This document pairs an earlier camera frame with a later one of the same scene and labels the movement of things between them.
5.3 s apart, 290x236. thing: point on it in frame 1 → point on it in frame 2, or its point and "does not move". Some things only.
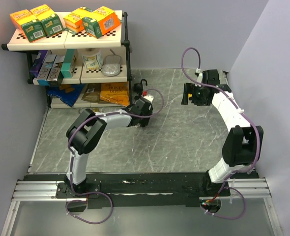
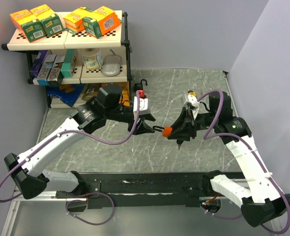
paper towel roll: (92, 58) does not move
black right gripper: (191, 88) → (183, 132)
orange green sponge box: (32, 28) does not move
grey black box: (55, 76) does not move
